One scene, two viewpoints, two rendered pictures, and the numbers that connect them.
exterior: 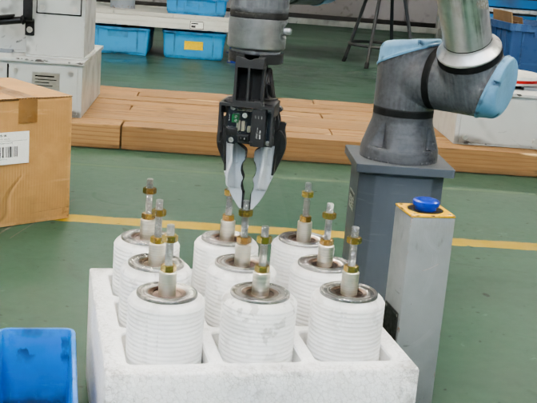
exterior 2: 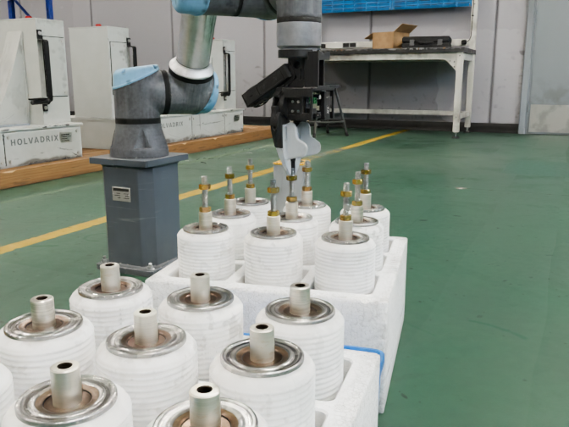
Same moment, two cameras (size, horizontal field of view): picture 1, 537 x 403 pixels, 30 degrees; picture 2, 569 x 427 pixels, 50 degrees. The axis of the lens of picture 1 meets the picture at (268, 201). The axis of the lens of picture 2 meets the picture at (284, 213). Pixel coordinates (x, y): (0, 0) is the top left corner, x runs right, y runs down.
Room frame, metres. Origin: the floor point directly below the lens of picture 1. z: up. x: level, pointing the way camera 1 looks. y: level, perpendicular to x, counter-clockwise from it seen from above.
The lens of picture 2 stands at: (0.80, 0.98, 0.50)
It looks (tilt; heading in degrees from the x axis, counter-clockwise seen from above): 12 degrees down; 299
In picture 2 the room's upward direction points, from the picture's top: straight up
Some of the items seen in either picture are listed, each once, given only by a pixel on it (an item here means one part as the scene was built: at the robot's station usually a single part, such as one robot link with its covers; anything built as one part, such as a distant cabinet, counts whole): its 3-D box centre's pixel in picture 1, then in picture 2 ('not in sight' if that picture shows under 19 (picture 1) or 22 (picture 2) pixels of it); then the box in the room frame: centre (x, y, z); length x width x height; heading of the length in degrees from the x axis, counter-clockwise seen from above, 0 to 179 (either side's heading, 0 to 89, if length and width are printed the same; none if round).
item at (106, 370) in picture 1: (233, 373); (291, 302); (1.31, 0.03, 0.09); 0.39 x 0.39 x 0.18; 14
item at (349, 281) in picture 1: (349, 283); (365, 202); (1.23, -0.11, 0.26); 0.02 x 0.02 x 0.03
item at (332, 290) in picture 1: (348, 293); (365, 207); (1.23, -0.11, 0.25); 0.08 x 0.08 x 0.01
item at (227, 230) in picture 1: (227, 230); (229, 207); (1.43, 0.06, 0.26); 0.02 x 0.02 x 0.03
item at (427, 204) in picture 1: (425, 205); not in sight; (1.45, -0.23, 0.32); 0.04 x 0.04 x 0.02
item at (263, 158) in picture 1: (260, 178); (306, 147); (1.29, 0.01, 0.38); 0.06 x 0.03 x 0.09; 173
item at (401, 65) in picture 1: (411, 72); (139, 91); (1.91, -0.25, 0.47); 0.13 x 0.12 x 0.14; 55
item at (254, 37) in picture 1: (259, 35); (300, 37); (1.30, 0.03, 0.56); 0.08 x 0.08 x 0.05
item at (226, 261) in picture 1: (241, 264); (291, 218); (1.31, 0.03, 0.25); 0.08 x 0.08 x 0.01
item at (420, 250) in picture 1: (412, 309); (291, 229); (1.46, -0.23, 0.16); 0.07 x 0.07 x 0.31; 14
